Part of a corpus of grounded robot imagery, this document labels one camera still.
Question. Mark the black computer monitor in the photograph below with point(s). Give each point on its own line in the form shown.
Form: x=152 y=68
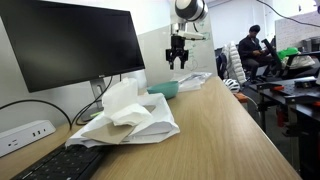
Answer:
x=58 y=44

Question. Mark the white tissue pack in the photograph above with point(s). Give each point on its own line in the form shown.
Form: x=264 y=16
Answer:
x=149 y=120

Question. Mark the black keyboard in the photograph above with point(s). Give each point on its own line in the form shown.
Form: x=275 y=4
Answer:
x=75 y=162

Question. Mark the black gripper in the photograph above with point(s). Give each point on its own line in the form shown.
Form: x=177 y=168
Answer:
x=177 y=50

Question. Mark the seated person in black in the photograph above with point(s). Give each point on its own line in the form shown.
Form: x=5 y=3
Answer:
x=252 y=55

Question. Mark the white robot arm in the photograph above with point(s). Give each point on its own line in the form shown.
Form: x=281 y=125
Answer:
x=184 y=15

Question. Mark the silver monitor stand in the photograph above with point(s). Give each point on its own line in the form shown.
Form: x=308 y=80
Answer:
x=98 y=86

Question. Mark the crumpled white tissue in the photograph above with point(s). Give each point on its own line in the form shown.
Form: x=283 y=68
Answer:
x=121 y=105

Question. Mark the white bicycle helmet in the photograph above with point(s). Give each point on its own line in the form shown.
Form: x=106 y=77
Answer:
x=232 y=85

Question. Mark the black optical breadboard table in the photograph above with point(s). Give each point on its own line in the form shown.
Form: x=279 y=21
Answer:
x=300 y=99

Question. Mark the white power strip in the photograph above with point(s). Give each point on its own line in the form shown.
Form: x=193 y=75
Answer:
x=21 y=136

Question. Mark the clear plastic bag with cables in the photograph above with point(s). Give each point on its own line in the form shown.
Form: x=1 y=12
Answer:
x=191 y=81

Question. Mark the green sticky note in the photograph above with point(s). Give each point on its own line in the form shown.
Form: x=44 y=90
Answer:
x=95 y=114

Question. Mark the teal bowl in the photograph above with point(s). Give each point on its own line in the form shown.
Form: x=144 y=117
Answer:
x=168 y=89

